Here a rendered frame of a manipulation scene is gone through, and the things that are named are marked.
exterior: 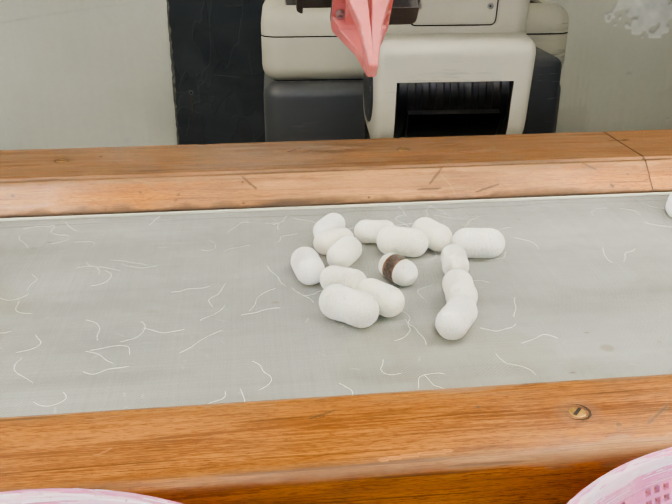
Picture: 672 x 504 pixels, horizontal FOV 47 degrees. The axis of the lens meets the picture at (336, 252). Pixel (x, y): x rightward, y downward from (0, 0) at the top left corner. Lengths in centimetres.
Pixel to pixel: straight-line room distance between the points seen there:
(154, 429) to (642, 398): 22
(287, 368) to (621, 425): 17
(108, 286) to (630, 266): 35
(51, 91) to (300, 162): 202
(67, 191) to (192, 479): 39
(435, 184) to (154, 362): 32
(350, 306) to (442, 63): 68
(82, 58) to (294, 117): 132
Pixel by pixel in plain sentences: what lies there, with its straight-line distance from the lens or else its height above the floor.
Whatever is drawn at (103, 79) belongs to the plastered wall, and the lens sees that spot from 260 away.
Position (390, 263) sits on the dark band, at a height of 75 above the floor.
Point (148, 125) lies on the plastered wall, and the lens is 261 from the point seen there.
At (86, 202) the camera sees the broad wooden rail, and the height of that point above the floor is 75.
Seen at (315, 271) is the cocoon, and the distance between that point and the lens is 49.
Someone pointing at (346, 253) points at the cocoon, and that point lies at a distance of 52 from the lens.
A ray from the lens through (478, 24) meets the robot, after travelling 113.
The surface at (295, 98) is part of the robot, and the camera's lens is 137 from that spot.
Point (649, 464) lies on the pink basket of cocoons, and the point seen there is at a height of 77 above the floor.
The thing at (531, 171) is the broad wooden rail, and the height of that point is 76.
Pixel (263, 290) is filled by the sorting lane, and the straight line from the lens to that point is 50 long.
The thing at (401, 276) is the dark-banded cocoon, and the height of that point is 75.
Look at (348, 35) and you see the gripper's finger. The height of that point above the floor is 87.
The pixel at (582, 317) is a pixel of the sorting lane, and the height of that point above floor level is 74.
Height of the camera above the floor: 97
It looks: 24 degrees down
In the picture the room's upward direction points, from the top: straight up
